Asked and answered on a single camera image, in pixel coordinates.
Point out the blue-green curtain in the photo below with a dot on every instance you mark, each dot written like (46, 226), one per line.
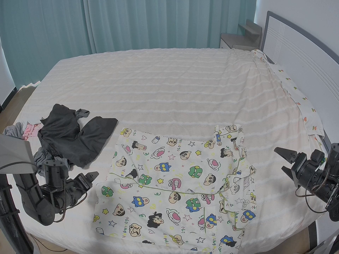
(172, 14)
(39, 36)

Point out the black garment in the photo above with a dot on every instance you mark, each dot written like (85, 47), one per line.
(66, 134)

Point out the dark grey garment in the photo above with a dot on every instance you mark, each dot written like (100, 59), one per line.
(43, 157)

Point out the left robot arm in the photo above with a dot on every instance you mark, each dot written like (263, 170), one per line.
(34, 194)

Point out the white printed pillow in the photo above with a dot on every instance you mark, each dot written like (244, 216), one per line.
(299, 96)

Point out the pink garment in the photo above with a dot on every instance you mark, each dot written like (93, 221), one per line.
(31, 131)

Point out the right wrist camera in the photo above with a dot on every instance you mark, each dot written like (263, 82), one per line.
(317, 157)

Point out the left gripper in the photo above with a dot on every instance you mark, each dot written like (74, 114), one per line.
(80, 185)

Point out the white printed pyjama top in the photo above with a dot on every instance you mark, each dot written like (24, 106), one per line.
(172, 194)

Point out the bed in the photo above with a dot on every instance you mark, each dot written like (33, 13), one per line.
(172, 89)

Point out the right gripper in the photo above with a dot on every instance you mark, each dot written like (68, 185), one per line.
(304, 173)

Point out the grey bedside table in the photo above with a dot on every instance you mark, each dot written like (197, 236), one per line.
(235, 40)

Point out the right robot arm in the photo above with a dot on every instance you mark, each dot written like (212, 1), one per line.
(332, 189)

